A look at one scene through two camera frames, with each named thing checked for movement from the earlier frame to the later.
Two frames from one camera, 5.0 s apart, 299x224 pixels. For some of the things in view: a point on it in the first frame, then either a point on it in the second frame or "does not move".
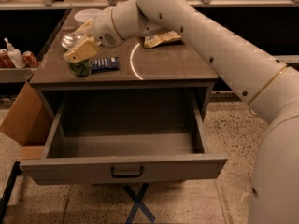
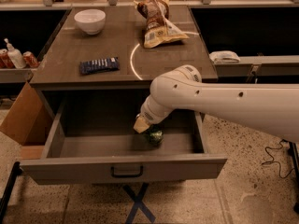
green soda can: (77, 68) -> (155, 134)
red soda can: (30, 59) does not move
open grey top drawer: (124, 137) does not move
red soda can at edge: (5, 60) does not move
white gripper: (103, 29) -> (146, 116)
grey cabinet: (132, 65) does not move
